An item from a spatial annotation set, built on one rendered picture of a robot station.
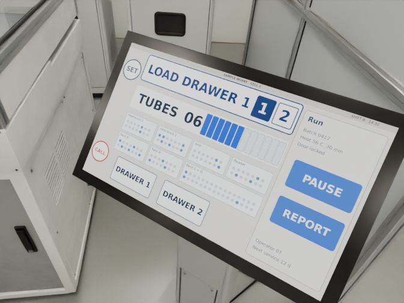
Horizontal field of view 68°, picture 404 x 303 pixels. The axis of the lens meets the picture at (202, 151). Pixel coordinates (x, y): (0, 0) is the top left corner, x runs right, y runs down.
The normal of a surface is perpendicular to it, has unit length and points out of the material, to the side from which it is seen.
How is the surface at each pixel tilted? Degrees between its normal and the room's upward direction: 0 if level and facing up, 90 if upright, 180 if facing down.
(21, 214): 90
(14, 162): 90
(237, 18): 90
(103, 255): 0
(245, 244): 50
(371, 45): 90
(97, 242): 0
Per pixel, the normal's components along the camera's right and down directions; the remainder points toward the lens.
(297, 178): -0.35, -0.08
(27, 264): 0.12, 0.65
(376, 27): -0.99, 0.00
